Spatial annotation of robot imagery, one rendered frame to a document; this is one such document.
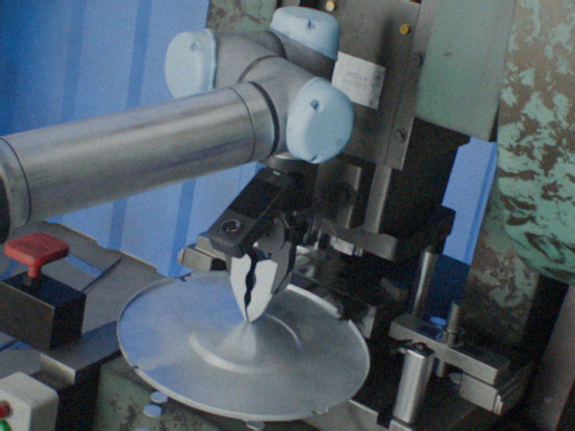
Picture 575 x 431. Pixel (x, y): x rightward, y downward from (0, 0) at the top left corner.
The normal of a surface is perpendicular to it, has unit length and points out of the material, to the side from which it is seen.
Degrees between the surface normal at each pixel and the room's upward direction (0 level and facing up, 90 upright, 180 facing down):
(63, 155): 44
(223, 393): 5
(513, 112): 112
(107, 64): 90
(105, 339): 0
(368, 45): 90
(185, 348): 5
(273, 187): 32
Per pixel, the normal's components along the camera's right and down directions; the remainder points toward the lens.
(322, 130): 0.59, 0.40
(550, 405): -0.47, -0.04
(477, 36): -0.54, 0.22
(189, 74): -0.80, 0.09
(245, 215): -0.16, -0.66
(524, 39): -0.57, 0.43
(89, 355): 0.18, -0.91
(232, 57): -0.45, -0.57
